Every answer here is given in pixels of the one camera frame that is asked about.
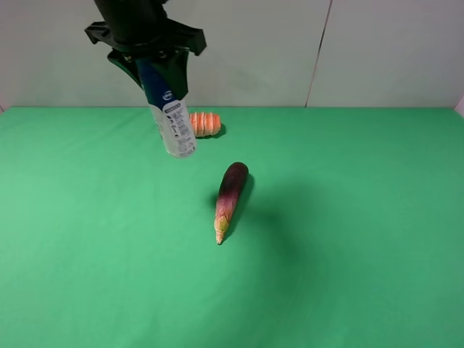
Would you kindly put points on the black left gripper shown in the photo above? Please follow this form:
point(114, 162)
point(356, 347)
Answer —
point(138, 27)

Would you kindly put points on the purple toy eggplant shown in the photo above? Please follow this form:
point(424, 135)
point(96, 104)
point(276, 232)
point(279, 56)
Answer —
point(231, 186)

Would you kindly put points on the orange sliced bread loaf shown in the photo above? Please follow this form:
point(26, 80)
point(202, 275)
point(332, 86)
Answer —
point(205, 124)

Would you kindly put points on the blue and white bottle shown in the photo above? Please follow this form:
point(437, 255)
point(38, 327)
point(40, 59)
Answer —
point(169, 112)

